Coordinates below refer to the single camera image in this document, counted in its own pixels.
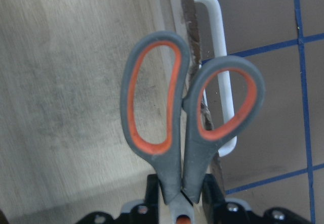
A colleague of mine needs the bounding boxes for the wooden drawer with white handle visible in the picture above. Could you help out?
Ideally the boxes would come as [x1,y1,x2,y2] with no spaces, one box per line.
[0,0,238,224]

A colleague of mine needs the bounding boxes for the grey orange handled scissors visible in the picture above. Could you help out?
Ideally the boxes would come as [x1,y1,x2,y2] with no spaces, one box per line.
[120,31,265,223]

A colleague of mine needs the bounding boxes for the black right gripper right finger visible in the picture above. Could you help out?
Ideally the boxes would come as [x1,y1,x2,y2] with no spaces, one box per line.
[201,174,225,223]

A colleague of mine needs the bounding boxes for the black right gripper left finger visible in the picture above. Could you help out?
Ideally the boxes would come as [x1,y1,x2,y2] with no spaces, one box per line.
[145,174,159,224]

